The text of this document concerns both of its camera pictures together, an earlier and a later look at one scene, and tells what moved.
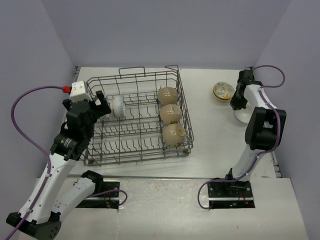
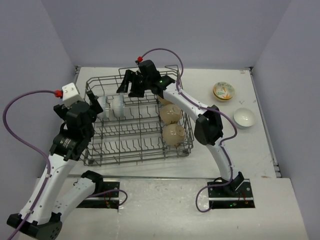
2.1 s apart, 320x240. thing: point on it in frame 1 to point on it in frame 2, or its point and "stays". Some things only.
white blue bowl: (117, 106) stays
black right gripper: (236, 105) to (131, 76)
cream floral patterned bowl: (223, 90) stays
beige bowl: (173, 134) stays
